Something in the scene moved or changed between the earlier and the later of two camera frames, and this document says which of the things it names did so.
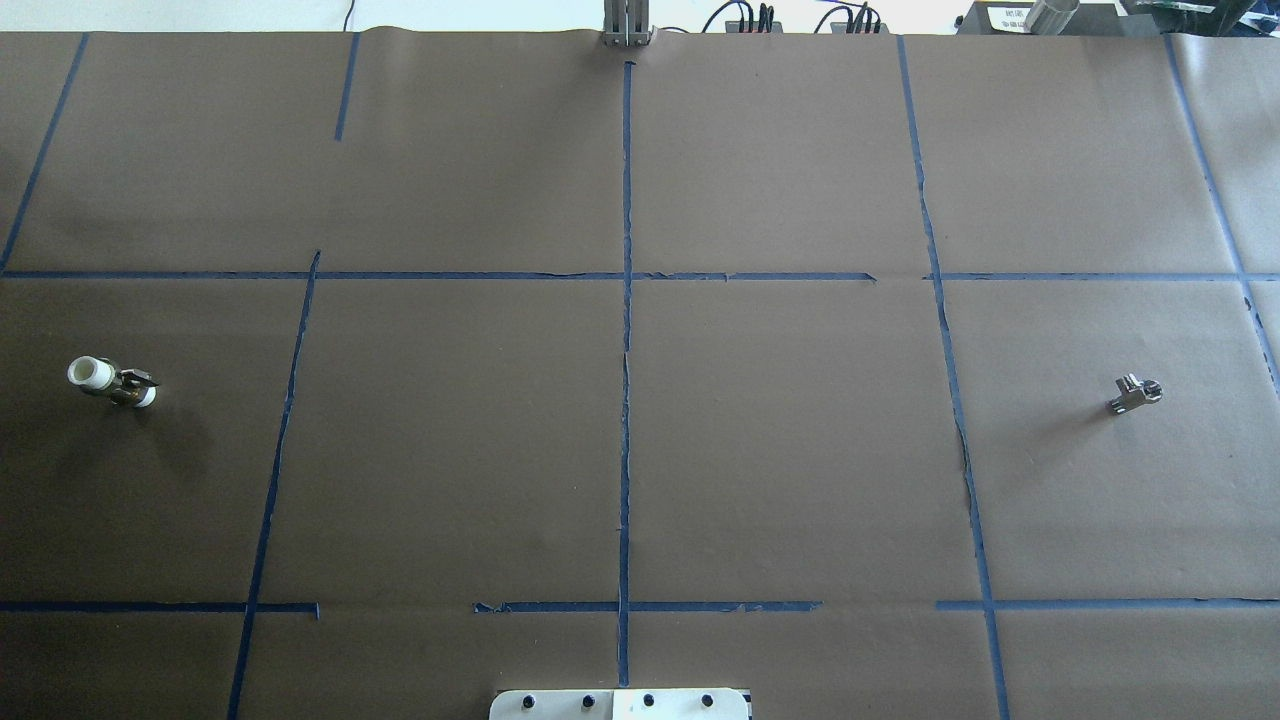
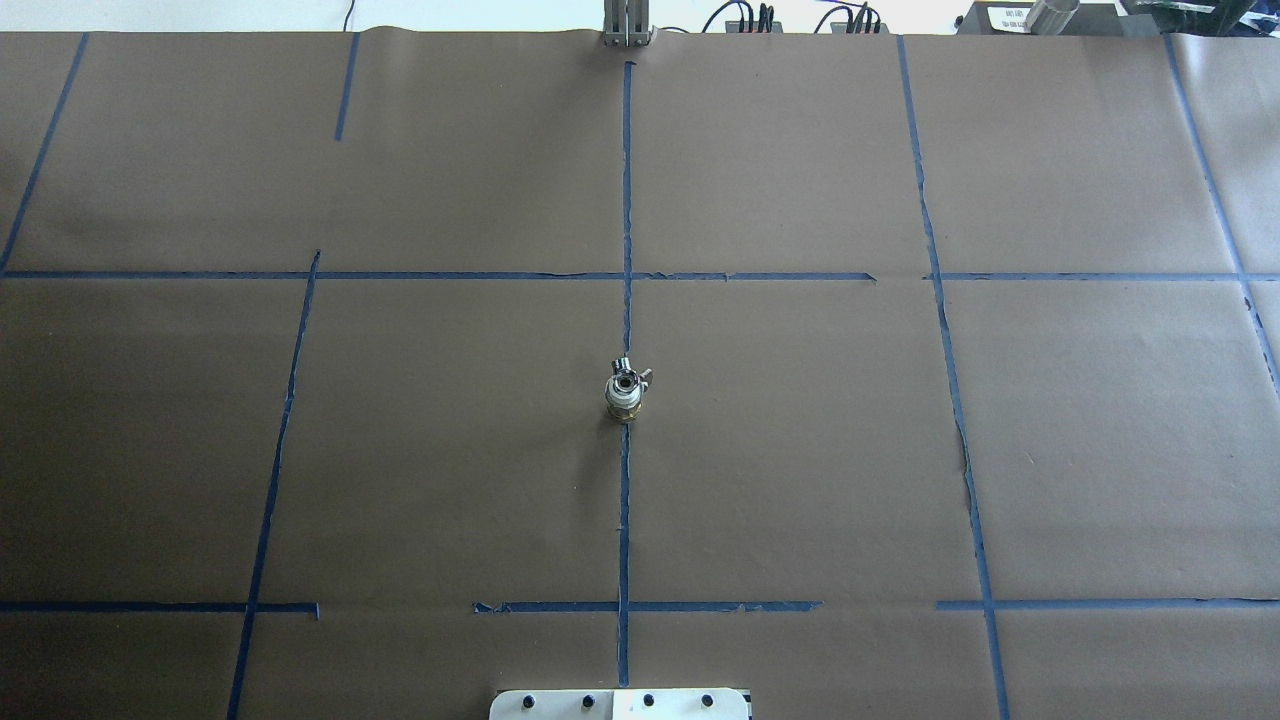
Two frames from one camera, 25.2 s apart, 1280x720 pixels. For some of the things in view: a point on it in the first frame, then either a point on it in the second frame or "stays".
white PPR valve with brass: [128, 386] to [624, 393]
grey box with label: [1092, 18] stays
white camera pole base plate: [620, 704] stays
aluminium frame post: [626, 23] stays
